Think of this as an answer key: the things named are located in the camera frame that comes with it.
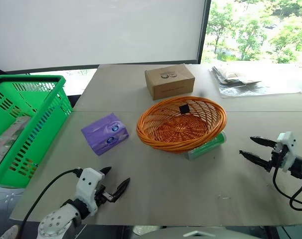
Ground white shoe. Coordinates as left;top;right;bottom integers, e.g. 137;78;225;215
0;224;21;239

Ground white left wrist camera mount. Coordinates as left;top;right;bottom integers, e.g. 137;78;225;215
74;167;106;216

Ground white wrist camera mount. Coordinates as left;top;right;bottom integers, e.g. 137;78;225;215
74;167;106;216
275;131;298;173

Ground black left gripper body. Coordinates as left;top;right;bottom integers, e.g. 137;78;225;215
94;183;118;208

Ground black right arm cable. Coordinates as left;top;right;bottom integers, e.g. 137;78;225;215
272;166;302;211

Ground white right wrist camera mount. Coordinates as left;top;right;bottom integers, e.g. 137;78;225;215
275;131;298;173

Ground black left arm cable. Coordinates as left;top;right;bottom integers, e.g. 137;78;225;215
20;168;83;239

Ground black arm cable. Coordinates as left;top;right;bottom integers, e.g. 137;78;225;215
272;166;302;211
20;168;83;239

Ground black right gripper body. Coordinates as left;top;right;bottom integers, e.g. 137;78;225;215
268;142;288;173

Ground green cylindrical can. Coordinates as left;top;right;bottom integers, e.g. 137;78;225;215
185;130;227;162

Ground green plastic shopping basket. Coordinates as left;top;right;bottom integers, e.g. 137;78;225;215
0;75;74;189

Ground clear and silver plastic bags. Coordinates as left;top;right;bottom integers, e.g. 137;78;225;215
210;63;302;99

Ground brown cardboard box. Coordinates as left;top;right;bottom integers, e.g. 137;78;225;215
144;63;196;101

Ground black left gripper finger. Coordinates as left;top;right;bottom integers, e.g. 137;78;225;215
113;177;131;203
99;166;113;178

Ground pale wrapped package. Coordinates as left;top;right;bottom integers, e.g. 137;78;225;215
0;115;33;172

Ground orange wicker basket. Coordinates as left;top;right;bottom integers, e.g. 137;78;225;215
136;96;227;153

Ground purple tissue pack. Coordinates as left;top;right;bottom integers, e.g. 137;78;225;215
81;113;130;157

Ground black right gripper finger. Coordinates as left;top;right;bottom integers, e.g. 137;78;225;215
250;135;278;148
239;149;273;173

